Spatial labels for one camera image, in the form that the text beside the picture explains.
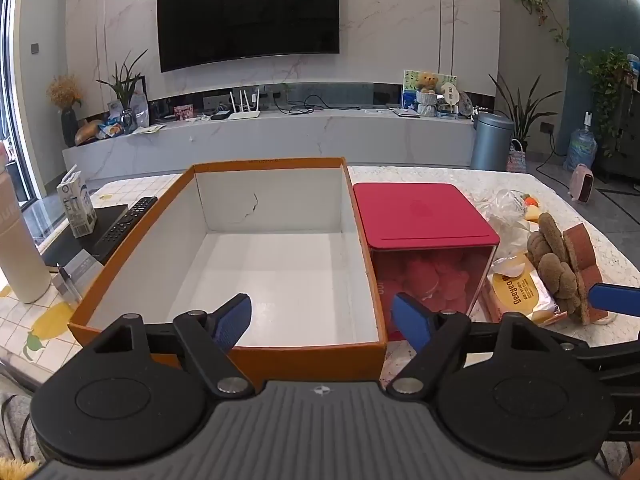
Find black floor power cable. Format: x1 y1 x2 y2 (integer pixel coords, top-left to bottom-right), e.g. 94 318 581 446
536 132 572 182

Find white milk carton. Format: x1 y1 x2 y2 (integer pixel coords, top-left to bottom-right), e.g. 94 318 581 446
56 170 97 239

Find green potted plant in vase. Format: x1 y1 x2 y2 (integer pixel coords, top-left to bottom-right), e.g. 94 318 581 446
97 49 150 134

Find white thermos bottle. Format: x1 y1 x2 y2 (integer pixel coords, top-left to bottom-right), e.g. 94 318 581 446
0 160 53 305

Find yellow snack packet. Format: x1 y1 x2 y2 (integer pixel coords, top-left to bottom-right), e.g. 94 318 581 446
487 252 569 325

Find hanging vine plant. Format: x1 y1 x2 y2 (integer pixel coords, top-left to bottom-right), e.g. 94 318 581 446
509 0 571 61

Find brown plush towel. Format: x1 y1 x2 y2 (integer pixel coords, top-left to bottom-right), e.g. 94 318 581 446
526 211 591 324

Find bushy green potted plant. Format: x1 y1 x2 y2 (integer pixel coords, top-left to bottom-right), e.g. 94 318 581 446
580 49 634 159

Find black pen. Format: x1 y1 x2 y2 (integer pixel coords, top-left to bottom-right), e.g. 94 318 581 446
57 264 81 306

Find grey metal trash can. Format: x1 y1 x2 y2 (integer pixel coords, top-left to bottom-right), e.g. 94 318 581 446
470 112 516 172

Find dark grey cabinet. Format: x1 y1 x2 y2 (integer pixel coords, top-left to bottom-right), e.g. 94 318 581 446
597 80 640 179

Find teddy bear bouquet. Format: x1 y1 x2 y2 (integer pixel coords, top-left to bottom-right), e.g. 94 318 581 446
417 72 441 119

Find pink space heater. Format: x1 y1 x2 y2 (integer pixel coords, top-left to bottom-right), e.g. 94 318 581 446
570 163 595 205

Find blue water jug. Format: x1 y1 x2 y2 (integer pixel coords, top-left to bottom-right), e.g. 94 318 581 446
563 112 599 172

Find pastel woven basket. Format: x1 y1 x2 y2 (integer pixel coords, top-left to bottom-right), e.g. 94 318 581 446
506 140 529 174

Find bronze round ornament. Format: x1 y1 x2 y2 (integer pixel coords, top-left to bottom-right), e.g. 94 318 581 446
75 119 106 146

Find green picture board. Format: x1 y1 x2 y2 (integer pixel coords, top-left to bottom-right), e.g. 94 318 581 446
402 70 459 111

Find black remote control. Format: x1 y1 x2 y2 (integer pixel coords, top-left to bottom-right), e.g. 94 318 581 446
94 196 159 257

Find black wall television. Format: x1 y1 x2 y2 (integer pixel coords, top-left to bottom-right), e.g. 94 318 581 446
156 0 341 74

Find red lidded container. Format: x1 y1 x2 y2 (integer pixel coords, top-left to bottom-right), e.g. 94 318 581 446
352 182 502 344

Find long-leaf floor plant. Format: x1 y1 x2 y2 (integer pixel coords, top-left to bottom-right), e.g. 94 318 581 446
489 72 564 154

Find black console cables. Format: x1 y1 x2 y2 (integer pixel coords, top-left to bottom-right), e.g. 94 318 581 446
289 95 331 114

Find marble television console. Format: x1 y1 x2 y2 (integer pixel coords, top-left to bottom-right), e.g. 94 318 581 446
62 107 476 181

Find rust brown folded cloth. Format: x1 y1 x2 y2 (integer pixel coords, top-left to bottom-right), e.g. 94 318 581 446
562 222 617 326

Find white router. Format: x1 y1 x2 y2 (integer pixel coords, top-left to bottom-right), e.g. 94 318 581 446
227 89 262 121

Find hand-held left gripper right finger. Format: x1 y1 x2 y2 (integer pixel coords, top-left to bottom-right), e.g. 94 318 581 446
385 292 581 396

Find dried yellow flowers dark vase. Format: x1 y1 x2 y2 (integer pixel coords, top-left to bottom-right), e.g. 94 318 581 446
46 74 84 149

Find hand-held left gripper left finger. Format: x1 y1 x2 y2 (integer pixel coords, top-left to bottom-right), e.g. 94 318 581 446
87 294 256 396

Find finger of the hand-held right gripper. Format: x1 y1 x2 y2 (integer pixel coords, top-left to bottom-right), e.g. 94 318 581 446
562 337 640 377
587 282 640 319

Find grey knit clothing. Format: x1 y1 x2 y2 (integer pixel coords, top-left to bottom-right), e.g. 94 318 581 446
0 392 42 467

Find clear plastic bag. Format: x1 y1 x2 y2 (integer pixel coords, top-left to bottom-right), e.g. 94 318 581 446
475 189 534 261

